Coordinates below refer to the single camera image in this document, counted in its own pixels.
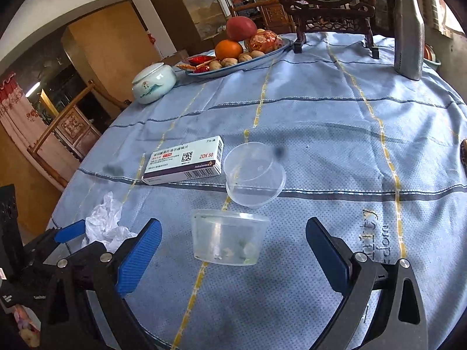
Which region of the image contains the white tissue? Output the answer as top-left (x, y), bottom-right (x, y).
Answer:
top-left (81, 192), bottom-right (137, 254)

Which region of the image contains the clear plastic container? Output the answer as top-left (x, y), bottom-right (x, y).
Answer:
top-left (191, 209), bottom-right (271, 266)

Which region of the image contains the white medicine box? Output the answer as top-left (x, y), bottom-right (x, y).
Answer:
top-left (142, 136), bottom-right (223, 186)

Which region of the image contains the wooden armchair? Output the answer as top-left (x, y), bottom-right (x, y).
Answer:
top-left (27, 80), bottom-right (130, 187)

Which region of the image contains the red white curtain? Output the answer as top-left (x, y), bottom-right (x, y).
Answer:
top-left (1, 72), bottom-right (79, 191)

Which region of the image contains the blue striped tablecloth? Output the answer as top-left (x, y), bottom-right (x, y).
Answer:
top-left (50, 33), bottom-right (466, 349)

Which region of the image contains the brown leather wallet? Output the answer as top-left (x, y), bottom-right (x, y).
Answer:
top-left (460, 139), bottom-right (467, 168)

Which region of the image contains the white ceramic lidded jar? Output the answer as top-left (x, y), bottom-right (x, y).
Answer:
top-left (131, 62), bottom-right (177, 104)

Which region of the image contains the blue fruit plate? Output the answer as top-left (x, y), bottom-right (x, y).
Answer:
top-left (177, 36), bottom-right (293, 80)

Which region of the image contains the red candy packet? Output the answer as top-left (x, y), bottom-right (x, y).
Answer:
top-left (177, 55), bottom-right (215, 74)

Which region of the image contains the teal plastic basin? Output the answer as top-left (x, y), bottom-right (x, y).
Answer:
top-left (424, 43), bottom-right (441, 71)

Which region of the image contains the netted tangerine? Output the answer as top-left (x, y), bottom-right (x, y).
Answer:
top-left (245, 30), bottom-right (283, 54)

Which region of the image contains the grey metal bottle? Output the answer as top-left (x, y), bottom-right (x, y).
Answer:
top-left (393, 0), bottom-right (425, 81)

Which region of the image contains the orange fruit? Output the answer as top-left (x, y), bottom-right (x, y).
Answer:
top-left (215, 40), bottom-right (244, 61)

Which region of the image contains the red apple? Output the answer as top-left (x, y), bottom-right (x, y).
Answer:
top-left (226, 16), bottom-right (257, 42)

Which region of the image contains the round embroidered table screen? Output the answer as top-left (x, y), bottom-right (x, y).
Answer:
top-left (279, 0), bottom-right (379, 59)

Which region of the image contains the wooden glass display cabinet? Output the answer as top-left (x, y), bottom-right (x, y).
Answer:
top-left (150, 0), bottom-right (226, 55)

